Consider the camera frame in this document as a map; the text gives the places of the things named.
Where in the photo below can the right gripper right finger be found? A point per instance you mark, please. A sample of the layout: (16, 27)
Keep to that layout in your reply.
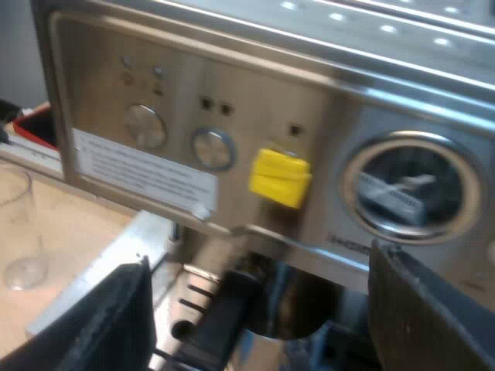
(433, 320)

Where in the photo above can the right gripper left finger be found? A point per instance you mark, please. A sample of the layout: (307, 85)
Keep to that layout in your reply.
(96, 324)

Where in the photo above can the clear measuring glass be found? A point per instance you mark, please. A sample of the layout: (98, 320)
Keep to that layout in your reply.
(23, 232)

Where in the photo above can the aluminium rail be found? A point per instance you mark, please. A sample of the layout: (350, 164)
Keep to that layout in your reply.
(31, 148)

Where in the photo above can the steel espresso machine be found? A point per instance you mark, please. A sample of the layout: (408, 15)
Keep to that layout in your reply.
(270, 96)

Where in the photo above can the red-rimmed black tray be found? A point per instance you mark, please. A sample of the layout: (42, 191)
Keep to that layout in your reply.
(36, 125)

